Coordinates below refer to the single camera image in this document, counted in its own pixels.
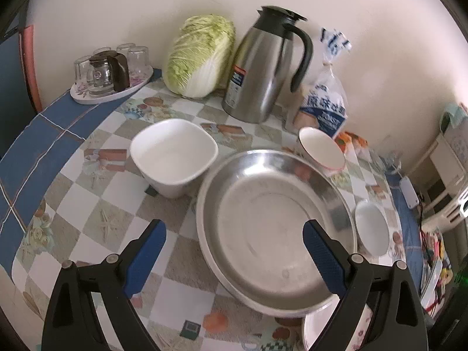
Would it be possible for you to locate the floral rimmed plate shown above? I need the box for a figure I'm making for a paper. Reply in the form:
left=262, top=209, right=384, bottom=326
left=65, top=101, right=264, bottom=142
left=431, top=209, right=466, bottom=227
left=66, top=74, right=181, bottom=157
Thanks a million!
left=300, top=294, right=374, bottom=351

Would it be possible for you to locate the colourful clutter pile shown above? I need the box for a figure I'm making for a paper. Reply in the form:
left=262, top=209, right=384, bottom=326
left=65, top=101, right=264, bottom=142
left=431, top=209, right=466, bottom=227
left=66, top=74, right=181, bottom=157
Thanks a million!
left=420, top=227, right=455, bottom=309

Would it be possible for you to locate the large stainless steel basin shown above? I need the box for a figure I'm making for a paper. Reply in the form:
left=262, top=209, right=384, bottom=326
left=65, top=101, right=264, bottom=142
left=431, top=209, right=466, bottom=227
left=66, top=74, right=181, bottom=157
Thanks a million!
left=195, top=149, right=358, bottom=318

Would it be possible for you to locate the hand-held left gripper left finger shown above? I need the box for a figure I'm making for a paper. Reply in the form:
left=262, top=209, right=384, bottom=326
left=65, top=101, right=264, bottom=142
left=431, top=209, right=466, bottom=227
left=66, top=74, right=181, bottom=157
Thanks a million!
left=41, top=219, right=168, bottom=351

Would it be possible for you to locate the napa cabbage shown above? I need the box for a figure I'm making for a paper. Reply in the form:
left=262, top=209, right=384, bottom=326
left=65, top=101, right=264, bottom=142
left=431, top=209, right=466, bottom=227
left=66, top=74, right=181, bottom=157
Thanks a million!
left=162, top=15, right=236, bottom=99

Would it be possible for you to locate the bagged sliced bread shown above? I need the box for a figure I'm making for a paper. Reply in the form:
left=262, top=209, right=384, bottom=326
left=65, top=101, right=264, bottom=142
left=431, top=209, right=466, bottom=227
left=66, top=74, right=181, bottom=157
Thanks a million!
left=285, top=26, right=353, bottom=140

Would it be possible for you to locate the red rimmed small bowl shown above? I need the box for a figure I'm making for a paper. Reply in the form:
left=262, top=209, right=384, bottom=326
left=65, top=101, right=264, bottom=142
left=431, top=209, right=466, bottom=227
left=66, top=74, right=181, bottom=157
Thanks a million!
left=295, top=127, right=346, bottom=172

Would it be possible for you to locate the stainless steel thermos jug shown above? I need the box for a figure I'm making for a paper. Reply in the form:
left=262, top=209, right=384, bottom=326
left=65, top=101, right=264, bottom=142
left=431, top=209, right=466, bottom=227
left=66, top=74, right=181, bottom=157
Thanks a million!
left=221, top=5, right=314, bottom=124

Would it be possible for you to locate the white rectangular device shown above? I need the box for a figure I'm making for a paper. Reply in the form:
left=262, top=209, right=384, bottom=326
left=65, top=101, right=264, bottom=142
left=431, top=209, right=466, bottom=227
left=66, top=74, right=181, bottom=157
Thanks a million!
left=400, top=176, right=420, bottom=209

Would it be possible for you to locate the white square bowl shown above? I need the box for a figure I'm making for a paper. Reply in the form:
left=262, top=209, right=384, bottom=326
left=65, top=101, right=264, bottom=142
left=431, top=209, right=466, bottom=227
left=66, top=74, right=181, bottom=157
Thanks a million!
left=129, top=118, right=219, bottom=199

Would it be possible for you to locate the clear glass jar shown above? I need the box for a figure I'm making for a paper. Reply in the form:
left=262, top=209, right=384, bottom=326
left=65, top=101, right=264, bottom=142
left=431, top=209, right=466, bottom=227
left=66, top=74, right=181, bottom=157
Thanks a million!
left=378, top=144, right=403, bottom=173

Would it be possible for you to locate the pink curved bar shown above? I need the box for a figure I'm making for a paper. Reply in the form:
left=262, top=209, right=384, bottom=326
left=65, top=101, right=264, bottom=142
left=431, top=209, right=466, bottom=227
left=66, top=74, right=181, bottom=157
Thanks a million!
left=21, top=25, right=43, bottom=113

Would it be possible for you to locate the plain white small bowl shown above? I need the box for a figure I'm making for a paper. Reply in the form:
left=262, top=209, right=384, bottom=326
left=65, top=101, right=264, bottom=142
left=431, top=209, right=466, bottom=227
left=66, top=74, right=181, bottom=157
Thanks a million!
left=354, top=200, right=391, bottom=257

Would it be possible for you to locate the glass teapot with dark handle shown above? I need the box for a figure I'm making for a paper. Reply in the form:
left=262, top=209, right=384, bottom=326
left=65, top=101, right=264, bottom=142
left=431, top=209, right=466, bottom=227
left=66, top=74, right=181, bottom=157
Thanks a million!
left=89, top=52, right=130, bottom=94

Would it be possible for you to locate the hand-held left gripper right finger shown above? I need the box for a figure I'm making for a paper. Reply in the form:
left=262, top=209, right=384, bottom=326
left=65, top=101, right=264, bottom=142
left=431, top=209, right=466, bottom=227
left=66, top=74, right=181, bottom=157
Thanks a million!
left=302, top=219, right=428, bottom=351

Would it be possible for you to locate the floral oval tray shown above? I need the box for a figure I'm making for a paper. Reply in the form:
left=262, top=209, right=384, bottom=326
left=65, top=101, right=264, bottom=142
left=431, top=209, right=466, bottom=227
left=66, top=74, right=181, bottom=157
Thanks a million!
left=69, top=65, right=155, bottom=105

